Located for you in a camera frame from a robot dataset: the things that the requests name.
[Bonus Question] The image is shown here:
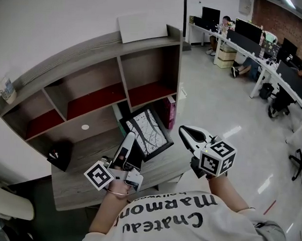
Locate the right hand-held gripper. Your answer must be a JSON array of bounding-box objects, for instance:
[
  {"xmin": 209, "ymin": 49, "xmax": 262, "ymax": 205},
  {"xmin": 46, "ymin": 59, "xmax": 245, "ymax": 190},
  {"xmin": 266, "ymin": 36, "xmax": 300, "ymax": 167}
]
[{"xmin": 176, "ymin": 124, "xmax": 239, "ymax": 181}]

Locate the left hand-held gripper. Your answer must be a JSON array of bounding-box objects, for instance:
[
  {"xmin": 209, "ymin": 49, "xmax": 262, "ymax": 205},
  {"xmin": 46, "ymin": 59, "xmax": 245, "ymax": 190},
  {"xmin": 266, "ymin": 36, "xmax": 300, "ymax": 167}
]
[{"xmin": 83, "ymin": 129, "xmax": 146, "ymax": 193}]

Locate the black picture frame branch print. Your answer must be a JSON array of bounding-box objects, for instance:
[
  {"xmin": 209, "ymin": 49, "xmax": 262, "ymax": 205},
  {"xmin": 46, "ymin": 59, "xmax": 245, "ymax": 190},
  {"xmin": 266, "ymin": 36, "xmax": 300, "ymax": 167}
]
[{"xmin": 117, "ymin": 107, "xmax": 175, "ymax": 164}]

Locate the grey wooden shelf red-lined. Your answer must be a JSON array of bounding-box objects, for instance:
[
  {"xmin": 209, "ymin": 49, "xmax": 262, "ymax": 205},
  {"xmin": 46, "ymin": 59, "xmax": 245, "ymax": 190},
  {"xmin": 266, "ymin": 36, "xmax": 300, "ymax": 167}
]
[{"xmin": 0, "ymin": 18, "xmax": 184, "ymax": 174}]

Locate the person's left forearm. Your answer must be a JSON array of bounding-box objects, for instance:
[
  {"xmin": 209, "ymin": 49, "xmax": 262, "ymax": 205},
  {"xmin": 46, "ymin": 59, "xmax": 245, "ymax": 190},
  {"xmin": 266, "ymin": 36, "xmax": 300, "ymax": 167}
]
[{"xmin": 87, "ymin": 181, "xmax": 132, "ymax": 236}]

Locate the person's right forearm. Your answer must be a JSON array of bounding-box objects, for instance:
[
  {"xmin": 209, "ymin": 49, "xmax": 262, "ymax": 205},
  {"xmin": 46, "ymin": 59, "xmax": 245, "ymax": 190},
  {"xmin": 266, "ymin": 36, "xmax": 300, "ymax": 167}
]
[{"xmin": 204, "ymin": 173, "xmax": 257, "ymax": 216}]

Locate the magenta box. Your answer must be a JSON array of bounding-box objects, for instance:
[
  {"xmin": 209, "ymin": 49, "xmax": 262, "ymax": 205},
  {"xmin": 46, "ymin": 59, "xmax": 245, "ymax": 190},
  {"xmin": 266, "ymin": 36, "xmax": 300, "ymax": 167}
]
[{"xmin": 161, "ymin": 94, "xmax": 178, "ymax": 130}]

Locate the green and white book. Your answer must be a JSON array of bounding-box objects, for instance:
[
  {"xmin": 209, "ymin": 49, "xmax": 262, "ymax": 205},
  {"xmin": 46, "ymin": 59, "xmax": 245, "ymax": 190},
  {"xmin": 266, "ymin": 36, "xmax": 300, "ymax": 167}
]
[{"xmin": 110, "ymin": 102, "xmax": 129, "ymax": 140}]

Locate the black pen holder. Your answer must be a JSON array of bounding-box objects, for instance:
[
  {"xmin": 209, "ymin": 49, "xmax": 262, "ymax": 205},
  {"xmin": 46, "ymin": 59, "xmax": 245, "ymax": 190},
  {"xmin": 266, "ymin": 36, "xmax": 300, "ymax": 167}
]
[{"xmin": 46, "ymin": 138, "xmax": 75, "ymax": 173}]

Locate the pale yellow storage box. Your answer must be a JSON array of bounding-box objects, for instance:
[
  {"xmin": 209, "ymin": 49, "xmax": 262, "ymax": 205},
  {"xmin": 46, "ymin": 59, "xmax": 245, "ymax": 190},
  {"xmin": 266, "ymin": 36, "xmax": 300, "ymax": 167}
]
[{"xmin": 216, "ymin": 48, "xmax": 238, "ymax": 70}]

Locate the black waste bin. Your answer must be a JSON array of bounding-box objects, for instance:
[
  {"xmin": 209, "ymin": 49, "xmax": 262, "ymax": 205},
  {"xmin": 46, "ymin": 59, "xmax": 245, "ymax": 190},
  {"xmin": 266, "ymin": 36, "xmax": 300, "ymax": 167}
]
[{"xmin": 259, "ymin": 82, "xmax": 275, "ymax": 100}]

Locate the person's white printed shirt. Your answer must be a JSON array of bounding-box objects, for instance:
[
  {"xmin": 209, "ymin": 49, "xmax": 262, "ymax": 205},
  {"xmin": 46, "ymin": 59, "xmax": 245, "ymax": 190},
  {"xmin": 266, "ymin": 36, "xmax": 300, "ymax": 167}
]
[{"xmin": 79, "ymin": 186, "xmax": 291, "ymax": 241}]

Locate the black office chair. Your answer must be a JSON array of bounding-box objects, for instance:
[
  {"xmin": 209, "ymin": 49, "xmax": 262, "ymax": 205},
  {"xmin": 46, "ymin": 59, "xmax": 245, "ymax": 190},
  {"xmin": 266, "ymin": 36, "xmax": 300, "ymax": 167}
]
[{"xmin": 266, "ymin": 82, "xmax": 298, "ymax": 120}]

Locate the long white office desk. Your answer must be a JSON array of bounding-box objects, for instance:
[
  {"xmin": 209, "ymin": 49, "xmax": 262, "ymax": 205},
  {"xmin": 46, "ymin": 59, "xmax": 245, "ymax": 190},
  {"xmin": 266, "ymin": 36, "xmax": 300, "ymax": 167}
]
[{"xmin": 184, "ymin": 22, "xmax": 302, "ymax": 146}]

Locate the red floor tape strip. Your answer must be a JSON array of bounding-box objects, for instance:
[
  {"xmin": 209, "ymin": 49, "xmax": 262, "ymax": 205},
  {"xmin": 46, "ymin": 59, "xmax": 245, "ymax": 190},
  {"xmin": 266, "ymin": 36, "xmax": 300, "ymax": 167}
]
[{"xmin": 263, "ymin": 200, "xmax": 277, "ymax": 216}]

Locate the black star chair base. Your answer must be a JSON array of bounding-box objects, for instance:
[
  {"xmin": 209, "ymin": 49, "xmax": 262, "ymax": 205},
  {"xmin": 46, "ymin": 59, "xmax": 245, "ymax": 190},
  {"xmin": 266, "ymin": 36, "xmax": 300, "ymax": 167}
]
[{"xmin": 287, "ymin": 146, "xmax": 302, "ymax": 186}]

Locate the laptop with stickers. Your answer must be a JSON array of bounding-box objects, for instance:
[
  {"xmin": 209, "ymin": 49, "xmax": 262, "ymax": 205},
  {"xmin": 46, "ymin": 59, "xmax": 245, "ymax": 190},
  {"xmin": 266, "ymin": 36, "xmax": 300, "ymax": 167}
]
[{"xmin": 260, "ymin": 39, "xmax": 281, "ymax": 59}]

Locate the black computer monitor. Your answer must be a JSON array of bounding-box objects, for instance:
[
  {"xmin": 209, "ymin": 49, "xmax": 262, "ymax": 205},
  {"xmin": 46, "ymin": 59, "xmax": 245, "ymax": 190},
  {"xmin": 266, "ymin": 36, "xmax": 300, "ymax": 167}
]
[
  {"xmin": 234, "ymin": 18, "xmax": 263, "ymax": 45},
  {"xmin": 201, "ymin": 6, "xmax": 221, "ymax": 24},
  {"xmin": 281, "ymin": 37, "xmax": 299, "ymax": 58}
]

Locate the white flat board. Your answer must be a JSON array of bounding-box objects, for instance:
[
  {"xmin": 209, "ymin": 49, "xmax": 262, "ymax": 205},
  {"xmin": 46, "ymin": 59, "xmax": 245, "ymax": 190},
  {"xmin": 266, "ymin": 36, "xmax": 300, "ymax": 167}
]
[{"xmin": 116, "ymin": 11, "xmax": 171, "ymax": 46}]

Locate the white chair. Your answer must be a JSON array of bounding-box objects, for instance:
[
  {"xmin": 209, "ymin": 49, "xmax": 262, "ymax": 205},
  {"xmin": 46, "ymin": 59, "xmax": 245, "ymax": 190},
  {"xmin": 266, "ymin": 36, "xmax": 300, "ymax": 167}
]
[{"xmin": 0, "ymin": 175, "xmax": 37, "ymax": 222}]

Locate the clear plastic cup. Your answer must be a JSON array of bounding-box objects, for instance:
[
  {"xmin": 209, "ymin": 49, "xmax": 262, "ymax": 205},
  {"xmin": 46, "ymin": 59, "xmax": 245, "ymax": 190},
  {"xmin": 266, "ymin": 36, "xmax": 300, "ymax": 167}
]
[{"xmin": 0, "ymin": 75, "xmax": 19, "ymax": 106}]

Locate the thin bracelet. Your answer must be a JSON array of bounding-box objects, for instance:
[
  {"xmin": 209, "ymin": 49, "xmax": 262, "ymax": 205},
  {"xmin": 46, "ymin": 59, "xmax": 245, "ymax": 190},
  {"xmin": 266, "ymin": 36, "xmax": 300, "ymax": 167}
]
[{"xmin": 105, "ymin": 188, "xmax": 130, "ymax": 200}]

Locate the white wall panel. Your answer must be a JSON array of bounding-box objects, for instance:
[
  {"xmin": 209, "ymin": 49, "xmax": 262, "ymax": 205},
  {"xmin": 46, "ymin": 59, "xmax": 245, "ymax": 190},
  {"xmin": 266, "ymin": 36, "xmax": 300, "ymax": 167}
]
[{"xmin": 238, "ymin": 0, "xmax": 255, "ymax": 16}]

